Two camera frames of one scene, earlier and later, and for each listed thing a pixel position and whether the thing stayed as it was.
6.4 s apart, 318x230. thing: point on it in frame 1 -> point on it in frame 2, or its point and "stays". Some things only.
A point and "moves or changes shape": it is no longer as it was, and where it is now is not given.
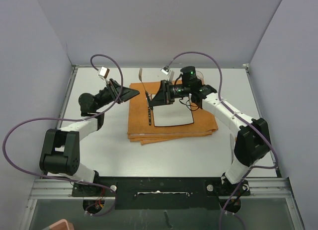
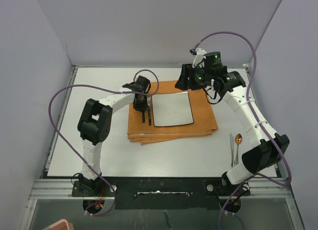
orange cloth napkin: (140, 95) stays
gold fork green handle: (140, 77) moves or changes shape
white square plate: (179, 113) stays
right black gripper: (164, 96) -> (188, 71)
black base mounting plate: (162, 193) stays
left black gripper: (114, 90) -> (141, 107)
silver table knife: (232, 144) stays
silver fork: (149, 115) stays
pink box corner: (63, 224) stays
